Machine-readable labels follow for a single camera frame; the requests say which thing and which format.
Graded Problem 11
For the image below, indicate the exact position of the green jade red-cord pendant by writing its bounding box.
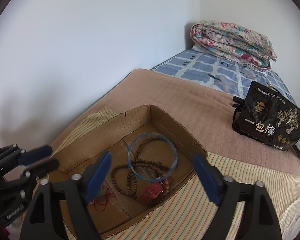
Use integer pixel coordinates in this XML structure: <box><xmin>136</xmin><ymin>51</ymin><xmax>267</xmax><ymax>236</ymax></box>
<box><xmin>91</xmin><ymin>185</ymin><xmax>115</xmax><ymax>212</ymax></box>

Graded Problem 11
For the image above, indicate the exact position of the folded floral quilt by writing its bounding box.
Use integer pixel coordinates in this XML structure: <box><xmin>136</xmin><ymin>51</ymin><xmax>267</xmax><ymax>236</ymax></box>
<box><xmin>190</xmin><ymin>20</ymin><xmax>277</xmax><ymax>71</ymax></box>

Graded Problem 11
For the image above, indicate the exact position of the black snack bag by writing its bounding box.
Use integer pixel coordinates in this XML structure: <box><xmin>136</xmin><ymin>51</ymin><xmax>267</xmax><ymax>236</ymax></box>
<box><xmin>232</xmin><ymin>81</ymin><xmax>300</xmax><ymax>151</ymax></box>

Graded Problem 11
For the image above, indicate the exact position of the blue checked bed sheet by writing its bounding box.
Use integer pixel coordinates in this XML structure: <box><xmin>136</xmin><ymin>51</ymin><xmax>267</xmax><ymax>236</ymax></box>
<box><xmin>152</xmin><ymin>49</ymin><xmax>295</xmax><ymax>103</ymax></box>

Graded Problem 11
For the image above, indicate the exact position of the red strap wristwatch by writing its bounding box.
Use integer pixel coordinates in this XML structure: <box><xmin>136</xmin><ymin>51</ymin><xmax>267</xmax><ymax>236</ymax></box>
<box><xmin>138</xmin><ymin>177</ymin><xmax>174</xmax><ymax>206</ymax></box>

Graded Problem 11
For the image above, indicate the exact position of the open cardboard box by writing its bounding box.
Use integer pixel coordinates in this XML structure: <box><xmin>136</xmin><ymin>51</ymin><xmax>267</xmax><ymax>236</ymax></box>
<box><xmin>49</xmin><ymin>105</ymin><xmax>208</xmax><ymax>239</ymax></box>

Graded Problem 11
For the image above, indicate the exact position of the brown bed blanket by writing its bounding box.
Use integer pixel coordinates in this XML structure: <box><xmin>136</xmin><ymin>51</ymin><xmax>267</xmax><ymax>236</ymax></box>
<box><xmin>52</xmin><ymin>69</ymin><xmax>300</xmax><ymax>175</ymax></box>

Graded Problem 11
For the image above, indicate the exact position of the brown wooden bead necklace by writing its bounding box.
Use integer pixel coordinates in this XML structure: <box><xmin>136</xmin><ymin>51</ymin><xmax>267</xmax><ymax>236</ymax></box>
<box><xmin>110</xmin><ymin>139</ymin><xmax>172</xmax><ymax>202</ymax></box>

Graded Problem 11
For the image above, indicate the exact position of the striped yellow towel blanket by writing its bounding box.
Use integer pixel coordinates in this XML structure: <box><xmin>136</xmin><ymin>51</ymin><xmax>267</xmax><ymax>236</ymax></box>
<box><xmin>49</xmin><ymin>105</ymin><xmax>300</xmax><ymax>239</ymax></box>

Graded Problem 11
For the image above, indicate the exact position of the dark blue bangle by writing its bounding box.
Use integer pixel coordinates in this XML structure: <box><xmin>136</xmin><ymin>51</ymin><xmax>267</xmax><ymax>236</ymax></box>
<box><xmin>127</xmin><ymin>132</ymin><xmax>179</xmax><ymax>183</ymax></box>

